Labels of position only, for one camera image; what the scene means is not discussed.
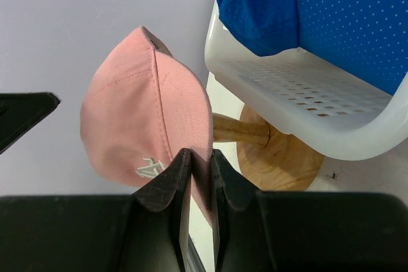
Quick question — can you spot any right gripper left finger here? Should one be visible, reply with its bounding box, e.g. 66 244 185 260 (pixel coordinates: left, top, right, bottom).
132 148 191 271

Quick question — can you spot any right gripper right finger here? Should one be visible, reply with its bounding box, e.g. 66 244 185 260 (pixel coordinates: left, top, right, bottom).
210 149 265 271

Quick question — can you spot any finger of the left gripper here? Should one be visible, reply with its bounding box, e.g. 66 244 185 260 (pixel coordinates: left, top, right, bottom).
1 92 61 153

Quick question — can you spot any pink baseball cap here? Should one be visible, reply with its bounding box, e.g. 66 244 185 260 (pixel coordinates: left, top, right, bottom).
80 27 214 220

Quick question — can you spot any blue baseball cap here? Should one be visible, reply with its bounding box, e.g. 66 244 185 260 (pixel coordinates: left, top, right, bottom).
215 0 407 94

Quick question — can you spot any wooden hat stand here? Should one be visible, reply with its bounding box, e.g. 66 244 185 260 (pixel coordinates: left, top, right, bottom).
213 105 324 191

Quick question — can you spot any white plastic basket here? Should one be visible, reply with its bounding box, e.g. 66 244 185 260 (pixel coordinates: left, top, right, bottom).
205 8 407 161

